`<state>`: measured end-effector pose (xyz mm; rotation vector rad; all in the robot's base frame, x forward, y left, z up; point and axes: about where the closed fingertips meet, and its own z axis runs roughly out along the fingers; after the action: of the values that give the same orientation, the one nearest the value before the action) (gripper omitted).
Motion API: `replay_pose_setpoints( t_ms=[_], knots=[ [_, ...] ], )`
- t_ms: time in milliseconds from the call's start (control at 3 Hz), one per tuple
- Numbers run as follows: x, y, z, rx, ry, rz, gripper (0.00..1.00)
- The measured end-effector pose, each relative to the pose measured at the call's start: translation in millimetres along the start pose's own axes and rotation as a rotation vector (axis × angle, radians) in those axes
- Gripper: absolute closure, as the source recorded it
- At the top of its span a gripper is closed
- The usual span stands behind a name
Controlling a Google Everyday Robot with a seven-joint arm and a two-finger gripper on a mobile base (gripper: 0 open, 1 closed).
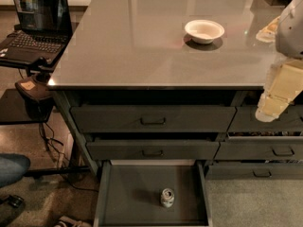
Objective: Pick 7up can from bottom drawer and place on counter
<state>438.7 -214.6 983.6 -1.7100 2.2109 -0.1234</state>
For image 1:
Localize black shoe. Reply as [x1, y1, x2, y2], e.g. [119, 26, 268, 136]
[0, 195, 24, 208]

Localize grey bottom right drawer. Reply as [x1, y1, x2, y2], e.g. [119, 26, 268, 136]
[206, 164, 303, 180]

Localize grey middle right drawer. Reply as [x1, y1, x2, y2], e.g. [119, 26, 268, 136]
[215, 136, 303, 161]

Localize white paper bowl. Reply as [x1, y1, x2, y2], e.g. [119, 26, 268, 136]
[185, 20, 224, 44]

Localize grey top left drawer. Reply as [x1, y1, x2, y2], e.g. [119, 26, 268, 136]
[70, 105, 236, 133]

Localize black open laptop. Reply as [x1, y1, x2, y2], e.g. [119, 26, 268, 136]
[0, 0, 73, 65]

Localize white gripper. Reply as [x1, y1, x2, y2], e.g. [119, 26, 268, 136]
[255, 59, 303, 123]

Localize black floor cables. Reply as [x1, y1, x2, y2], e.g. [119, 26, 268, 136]
[38, 122, 99, 193]

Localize grey top right drawer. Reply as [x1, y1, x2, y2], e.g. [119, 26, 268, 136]
[229, 105, 303, 132]

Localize white sneaker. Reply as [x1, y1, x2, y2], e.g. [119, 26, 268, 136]
[53, 216, 92, 227]

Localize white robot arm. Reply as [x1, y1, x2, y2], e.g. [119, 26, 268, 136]
[255, 0, 303, 122]

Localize silver 7up soda can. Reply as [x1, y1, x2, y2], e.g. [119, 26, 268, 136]
[160, 188, 174, 208]

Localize grey middle left drawer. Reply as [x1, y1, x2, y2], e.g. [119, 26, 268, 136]
[86, 140, 219, 160]

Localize open grey bottom drawer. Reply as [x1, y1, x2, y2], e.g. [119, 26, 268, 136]
[94, 161, 212, 227]

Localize black laptop stand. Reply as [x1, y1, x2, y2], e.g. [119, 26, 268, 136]
[0, 59, 53, 125]

